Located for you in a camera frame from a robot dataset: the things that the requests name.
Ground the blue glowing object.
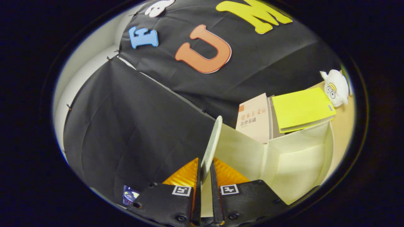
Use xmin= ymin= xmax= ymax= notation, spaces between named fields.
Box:
xmin=122 ymin=185 xmax=140 ymax=205

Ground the yellow book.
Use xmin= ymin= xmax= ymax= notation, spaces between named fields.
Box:
xmin=271 ymin=87 xmax=337 ymax=133

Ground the tan paperback book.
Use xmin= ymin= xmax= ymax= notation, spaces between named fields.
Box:
xmin=235 ymin=93 xmax=273 ymax=144

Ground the beige fabric storage box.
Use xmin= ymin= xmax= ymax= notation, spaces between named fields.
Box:
xmin=213 ymin=120 xmax=335 ymax=205

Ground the white plush toy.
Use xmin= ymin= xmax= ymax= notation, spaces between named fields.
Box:
xmin=320 ymin=69 xmax=349 ymax=108

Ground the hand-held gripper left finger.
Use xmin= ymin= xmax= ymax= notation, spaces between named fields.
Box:
xmin=128 ymin=158 xmax=202 ymax=227

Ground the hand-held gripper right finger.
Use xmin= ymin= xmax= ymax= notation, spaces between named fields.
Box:
xmin=210 ymin=158 xmax=288 ymax=226

